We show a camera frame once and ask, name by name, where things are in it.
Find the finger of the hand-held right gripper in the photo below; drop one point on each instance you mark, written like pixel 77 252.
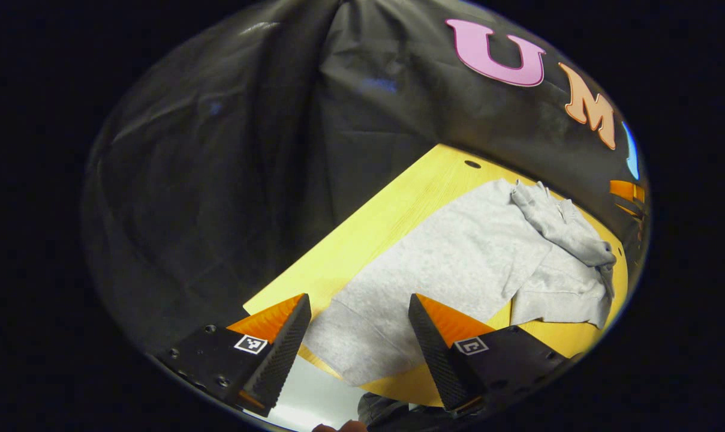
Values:
pixel 627 191
pixel 629 210

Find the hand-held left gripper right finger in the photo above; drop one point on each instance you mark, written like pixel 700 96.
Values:
pixel 437 360

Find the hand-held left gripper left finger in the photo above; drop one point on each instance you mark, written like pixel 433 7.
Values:
pixel 284 360

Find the grey zip-neck sweatshirt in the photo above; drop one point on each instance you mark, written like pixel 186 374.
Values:
pixel 458 252

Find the black backdrop cloth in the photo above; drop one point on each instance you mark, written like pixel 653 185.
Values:
pixel 218 180

